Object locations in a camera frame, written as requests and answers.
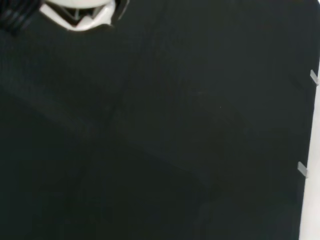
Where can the black cloth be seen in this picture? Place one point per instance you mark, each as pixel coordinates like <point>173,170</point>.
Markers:
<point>150,125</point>

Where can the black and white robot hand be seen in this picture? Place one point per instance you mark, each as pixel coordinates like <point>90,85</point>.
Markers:
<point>75,5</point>

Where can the grey tape strip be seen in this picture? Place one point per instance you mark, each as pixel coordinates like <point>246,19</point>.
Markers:
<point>314,77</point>
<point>302,169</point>

